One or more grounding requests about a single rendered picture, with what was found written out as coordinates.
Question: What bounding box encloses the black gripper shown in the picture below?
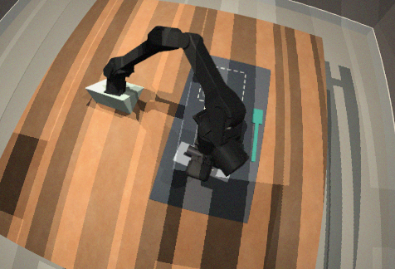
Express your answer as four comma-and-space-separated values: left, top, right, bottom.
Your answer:
185, 137, 213, 182

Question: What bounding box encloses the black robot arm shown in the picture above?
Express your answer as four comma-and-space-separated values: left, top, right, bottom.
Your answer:
103, 26, 249, 176

